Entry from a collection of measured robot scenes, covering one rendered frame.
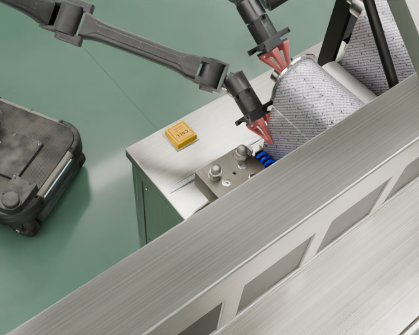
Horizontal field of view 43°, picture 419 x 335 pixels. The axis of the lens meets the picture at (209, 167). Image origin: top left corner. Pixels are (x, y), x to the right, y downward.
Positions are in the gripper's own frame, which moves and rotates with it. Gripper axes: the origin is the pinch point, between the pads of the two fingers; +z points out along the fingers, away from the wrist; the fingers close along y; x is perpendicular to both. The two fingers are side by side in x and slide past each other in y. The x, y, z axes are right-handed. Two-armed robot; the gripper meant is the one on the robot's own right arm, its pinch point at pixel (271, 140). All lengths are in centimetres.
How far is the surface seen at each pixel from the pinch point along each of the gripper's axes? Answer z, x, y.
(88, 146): -39, -144, 9
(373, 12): -11, 67, 15
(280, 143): 1.7, 3.5, 0.3
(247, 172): 3.8, -3.7, 9.0
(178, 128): -16.5, -26.8, 9.7
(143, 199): -4, -44, 26
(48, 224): -15, -131, 46
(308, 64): -11.4, 20.0, -7.3
